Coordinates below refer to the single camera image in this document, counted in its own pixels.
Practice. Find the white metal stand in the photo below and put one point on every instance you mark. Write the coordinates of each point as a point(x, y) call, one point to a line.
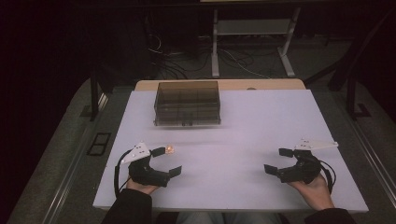
point(250, 28)

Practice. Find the person's left hand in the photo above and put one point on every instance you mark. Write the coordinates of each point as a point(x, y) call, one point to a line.
point(141, 187)

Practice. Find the black metal stand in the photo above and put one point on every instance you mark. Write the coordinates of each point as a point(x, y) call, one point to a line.
point(353, 96)

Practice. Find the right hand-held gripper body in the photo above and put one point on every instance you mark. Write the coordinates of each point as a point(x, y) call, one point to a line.
point(303, 171)

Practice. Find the clear brown drawer box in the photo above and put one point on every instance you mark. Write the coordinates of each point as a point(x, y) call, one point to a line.
point(186, 104)

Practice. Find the aluminium rail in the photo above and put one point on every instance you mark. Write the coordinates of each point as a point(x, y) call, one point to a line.
point(76, 174)
point(370, 155)

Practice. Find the person's right hand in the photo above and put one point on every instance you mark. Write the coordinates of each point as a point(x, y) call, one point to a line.
point(316, 193)

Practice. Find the black floor frame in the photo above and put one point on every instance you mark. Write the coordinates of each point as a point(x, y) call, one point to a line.
point(99, 143)

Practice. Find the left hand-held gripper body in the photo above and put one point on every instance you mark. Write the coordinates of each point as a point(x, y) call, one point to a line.
point(146, 174)

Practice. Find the small orange translucent block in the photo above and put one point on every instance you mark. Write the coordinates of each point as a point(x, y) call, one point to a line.
point(169, 149)

